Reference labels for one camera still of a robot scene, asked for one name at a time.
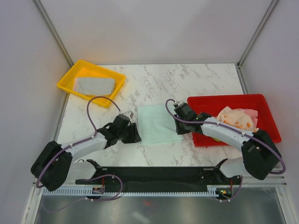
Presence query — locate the yellow plastic tray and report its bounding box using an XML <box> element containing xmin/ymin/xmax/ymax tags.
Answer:
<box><xmin>57</xmin><ymin>60</ymin><xmax>126</xmax><ymax>101</ymax></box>

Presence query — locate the aluminium frame post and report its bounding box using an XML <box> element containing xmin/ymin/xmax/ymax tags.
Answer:
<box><xmin>32</xmin><ymin>0</ymin><xmax>74</xmax><ymax>67</ymax></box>
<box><xmin>235</xmin><ymin>0</ymin><xmax>281</xmax><ymax>69</ymax></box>

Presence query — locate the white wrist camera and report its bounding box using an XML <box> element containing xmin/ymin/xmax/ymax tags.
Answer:
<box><xmin>123</xmin><ymin>111</ymin><xmax>134</xmax><ymax>119</ymax></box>
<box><xmin>173</xmin><ymin>100</ymin><xmax>185</xmax><ymax>107</ymax></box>

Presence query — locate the light blue white towel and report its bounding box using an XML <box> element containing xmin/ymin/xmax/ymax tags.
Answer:
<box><xmin>137</xmin><ymin>104</ymin><xmax>183</xmax><ymax>146</ymax></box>

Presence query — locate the orange patterned towel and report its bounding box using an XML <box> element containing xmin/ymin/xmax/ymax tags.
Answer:
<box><xmin>216</xmin><ymin>106</ymin><xmax>259</xmax><ymax>132</ymax></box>

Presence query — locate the white slotted cable duct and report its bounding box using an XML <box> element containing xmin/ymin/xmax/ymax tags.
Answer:
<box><xmin>42</xmin><ymin>185</ymin><xmax>231</xmax><ymax>197</ymax></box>

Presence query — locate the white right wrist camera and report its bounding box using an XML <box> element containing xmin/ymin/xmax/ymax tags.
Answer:
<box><xmin>173</xmin><ymin>100</ymin><xmax>185</xmax><ymax>107</ymax></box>

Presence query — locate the pink white towel in tray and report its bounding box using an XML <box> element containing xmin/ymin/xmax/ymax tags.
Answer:
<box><xmin>237</xmin><ymin>108</ymin><xmax>258</xmax><ymax>129</ymax></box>

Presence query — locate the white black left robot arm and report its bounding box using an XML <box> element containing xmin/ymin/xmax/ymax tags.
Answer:
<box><xmin>30</xmin><ymin>114</ymin><xmax>142</xmax><ymax>191</ymax></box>

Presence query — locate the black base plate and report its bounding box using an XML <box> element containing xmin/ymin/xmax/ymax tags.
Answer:
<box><xmin>75</xmin><ymin>162</ymin><xmax>241</xmax><ymax>192</ymax></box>

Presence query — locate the aluminium frame post right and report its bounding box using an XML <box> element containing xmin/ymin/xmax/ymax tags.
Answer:
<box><xmin>235</xmin><ymin>0</ymin><xmax>281</xmax><ymax>69</ymax></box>

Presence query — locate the grey terry towel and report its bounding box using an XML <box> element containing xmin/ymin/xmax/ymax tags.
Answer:
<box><xmin>72</xmin><ymin>77</ymin><xmax>116</xmax><ymax>96</ymax></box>

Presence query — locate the aluminium frame post left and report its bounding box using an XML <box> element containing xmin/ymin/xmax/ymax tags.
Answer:
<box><xmin>32</xmin><ymin>0</ymin><xmax>74</xmax><ymax>67</ymax></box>

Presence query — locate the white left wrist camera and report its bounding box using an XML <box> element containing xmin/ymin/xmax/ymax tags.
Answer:
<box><xmin>123</xmin><ymin>111</ymin><xmax>134</xmax><ymax>119</ymax></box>

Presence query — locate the red plastic tray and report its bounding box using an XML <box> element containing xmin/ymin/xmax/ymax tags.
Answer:
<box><xmin>187</xmin><ymin>94</ymin><xmax>281</xmax><ymax>143</ymax></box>

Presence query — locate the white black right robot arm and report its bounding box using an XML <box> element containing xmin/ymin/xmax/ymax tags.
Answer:
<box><xmin>174</xmin><ymin>102</ymin><xmax>282</xmax><ymax>184</ymax></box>

